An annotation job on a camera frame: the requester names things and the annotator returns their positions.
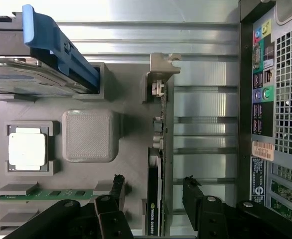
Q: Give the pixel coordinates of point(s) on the grey printed parts rack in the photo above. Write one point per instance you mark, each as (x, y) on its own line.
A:
(133, 112)

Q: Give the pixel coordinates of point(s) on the silver CPU chip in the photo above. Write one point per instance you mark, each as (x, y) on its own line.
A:
(27, 149)

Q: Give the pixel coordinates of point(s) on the hard disk in blue carrier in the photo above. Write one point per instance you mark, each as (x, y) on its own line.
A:
(61, 57)

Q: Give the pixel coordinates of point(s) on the green RAM stick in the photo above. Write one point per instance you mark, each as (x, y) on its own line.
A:
(48, 194)

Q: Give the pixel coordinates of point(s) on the open black PC case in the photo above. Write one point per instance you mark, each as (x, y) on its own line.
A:
(245, 74)

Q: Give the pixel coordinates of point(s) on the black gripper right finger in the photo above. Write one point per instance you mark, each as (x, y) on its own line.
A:
(210, 219)

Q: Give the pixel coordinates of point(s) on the tan barcode sticker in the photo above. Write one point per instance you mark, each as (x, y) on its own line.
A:
(262, 150)

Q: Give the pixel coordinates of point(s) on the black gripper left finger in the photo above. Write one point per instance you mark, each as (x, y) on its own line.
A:
(111, 219)

